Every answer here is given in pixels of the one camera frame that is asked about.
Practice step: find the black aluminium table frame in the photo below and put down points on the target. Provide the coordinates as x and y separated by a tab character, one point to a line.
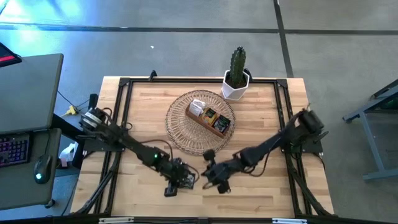
186	80

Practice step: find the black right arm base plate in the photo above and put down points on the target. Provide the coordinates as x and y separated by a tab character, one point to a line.
311	148

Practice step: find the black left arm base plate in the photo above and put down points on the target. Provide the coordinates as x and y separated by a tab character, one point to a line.
93	147

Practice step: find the white tape strip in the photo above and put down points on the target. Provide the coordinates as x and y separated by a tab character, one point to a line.
115	220
289	221

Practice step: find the grey metal table frame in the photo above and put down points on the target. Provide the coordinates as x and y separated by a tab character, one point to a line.
370	146

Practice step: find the round wicker basket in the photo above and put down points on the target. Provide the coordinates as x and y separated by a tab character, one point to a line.
180	137

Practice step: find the black computer mouse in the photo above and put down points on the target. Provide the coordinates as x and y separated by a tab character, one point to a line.
42	169

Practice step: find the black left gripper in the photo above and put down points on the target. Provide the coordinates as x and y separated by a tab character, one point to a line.
176	178

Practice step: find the wooden tea organizer box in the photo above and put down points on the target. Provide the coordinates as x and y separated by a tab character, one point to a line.
199	122

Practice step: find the black device red strip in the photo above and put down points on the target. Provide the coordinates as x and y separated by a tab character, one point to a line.
7	57

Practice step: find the white plastic object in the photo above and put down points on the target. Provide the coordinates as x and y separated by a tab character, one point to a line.
66	154

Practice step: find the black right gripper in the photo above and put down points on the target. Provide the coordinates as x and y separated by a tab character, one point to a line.
220	173

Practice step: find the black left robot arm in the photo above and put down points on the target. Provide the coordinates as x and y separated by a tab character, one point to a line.
130	144

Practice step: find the black backlit keyboard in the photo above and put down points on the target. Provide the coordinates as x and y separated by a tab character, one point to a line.
14	149

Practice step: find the black desk caster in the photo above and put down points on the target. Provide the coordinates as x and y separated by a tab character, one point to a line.
49	203

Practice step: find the yellow power plug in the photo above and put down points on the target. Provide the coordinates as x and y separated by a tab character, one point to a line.
72	110

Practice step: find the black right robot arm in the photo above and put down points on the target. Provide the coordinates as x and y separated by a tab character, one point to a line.
267	143

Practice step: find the white orange Tazo tea packet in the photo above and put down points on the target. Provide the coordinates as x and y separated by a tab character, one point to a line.
200	103
196	110

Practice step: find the black frame clamp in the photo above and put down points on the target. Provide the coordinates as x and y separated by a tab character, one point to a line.
152	74
248	73

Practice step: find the grey desk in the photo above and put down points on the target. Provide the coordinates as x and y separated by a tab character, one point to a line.
28	93

